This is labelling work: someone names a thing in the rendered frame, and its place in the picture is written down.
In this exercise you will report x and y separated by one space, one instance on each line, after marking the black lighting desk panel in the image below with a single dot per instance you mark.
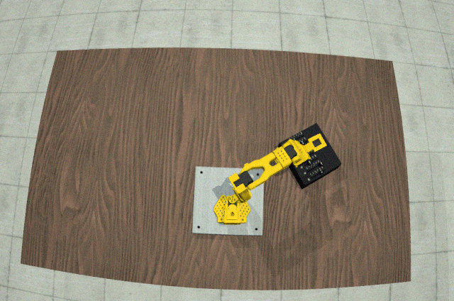
314 169

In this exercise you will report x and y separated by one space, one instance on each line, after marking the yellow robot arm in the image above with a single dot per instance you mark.
283 156

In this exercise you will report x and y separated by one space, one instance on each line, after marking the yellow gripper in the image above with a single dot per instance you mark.
315 143

